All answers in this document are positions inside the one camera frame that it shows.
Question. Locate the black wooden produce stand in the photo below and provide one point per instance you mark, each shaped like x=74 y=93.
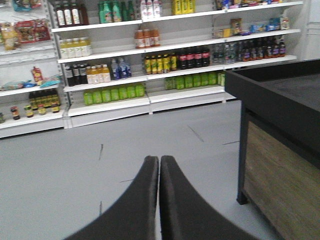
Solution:
x=279 y=148

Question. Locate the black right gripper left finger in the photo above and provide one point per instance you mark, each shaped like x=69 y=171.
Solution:
x=132 y=216

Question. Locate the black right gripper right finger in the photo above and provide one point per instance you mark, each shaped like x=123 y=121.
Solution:
x=184 y=213

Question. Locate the white supermarket shelf unit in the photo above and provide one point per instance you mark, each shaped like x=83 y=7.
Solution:
x=73 y=63

